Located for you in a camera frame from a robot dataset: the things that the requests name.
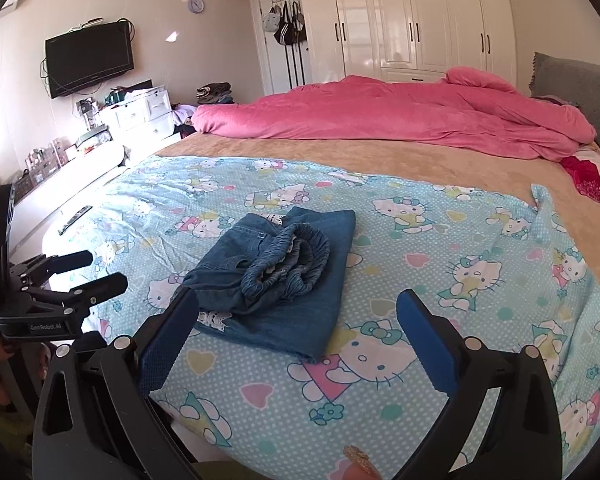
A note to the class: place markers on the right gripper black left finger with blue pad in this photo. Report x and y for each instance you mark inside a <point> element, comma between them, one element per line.
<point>95,419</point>

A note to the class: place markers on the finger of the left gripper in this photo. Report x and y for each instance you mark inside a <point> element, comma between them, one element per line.
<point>83,297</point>
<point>39,269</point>

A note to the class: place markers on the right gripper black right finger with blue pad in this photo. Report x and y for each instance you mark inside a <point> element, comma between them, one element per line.
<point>523,439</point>

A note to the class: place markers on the blue denim pants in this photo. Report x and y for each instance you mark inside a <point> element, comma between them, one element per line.
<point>274,284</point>

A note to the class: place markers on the person's right hand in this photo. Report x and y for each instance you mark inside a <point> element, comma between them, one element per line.
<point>360,468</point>

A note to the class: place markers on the white low dresser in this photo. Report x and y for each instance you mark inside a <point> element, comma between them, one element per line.
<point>143,123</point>

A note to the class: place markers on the Hello Kitty bed sheet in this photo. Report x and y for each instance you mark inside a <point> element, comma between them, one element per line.
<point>341,373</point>

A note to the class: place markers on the tan plush blanket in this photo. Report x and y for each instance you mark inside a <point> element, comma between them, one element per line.
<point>425,162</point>

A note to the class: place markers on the pile of folded clothes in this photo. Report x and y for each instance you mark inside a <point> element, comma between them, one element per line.
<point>215,93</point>

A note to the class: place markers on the pink duvet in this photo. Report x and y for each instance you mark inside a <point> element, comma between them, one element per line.
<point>466,108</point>

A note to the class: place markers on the hanging bags on door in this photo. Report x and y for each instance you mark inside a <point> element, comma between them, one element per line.
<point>284,32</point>

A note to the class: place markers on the grey headboard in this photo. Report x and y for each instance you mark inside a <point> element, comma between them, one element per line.
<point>573,81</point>

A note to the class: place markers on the white wardrobe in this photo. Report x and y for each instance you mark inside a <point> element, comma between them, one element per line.
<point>407,40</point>

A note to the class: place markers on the black wall television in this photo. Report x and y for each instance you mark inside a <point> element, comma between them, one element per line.
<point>87,56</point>

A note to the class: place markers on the round wall clock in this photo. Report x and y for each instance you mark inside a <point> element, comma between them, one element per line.
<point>196,6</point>

